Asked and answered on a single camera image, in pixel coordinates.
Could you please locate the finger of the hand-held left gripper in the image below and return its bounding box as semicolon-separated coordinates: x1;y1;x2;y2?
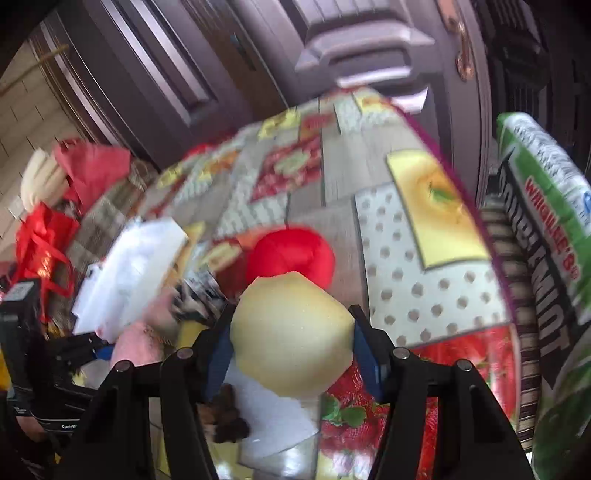
53;332;116;370

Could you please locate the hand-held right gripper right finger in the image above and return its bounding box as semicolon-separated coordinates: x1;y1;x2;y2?
348;305;532;480

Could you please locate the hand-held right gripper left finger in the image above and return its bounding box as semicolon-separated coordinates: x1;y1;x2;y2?
55;302;241;480

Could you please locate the pink round soft item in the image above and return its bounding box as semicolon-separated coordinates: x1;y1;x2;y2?
111;295;181;370

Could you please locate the dark brown soft item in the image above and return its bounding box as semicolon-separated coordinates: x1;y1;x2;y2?
198;385;250;444

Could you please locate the black and white soft item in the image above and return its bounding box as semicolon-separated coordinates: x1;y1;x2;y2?
173;272;236;324

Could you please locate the red soft ball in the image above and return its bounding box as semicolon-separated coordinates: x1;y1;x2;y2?
245;227;336;291

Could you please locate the red shopping bag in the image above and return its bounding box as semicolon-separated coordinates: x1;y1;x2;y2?
14;203;81;324

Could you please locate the plaid blanket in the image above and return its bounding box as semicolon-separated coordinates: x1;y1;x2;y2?
65;189;158;259

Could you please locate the cream woven basket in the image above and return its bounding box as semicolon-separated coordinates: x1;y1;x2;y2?
21;150;70;213

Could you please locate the striped woven seat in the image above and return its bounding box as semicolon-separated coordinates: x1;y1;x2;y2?
480;198;541;453

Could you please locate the red cloth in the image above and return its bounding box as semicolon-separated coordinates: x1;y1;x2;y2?
53;138;132;215

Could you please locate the fruit print tablecloth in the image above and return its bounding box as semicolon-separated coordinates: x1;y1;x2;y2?
74;88;522;480

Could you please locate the green printed package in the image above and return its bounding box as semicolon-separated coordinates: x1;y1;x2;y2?
496;112;591;480

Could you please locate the dark brown door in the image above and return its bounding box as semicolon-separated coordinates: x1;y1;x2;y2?
231;0;492;195
28;0;296;162

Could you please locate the dark metal security door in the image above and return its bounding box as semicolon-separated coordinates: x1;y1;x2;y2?
489;0;591;153

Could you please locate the copper door handle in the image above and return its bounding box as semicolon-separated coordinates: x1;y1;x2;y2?
455;18;476;84

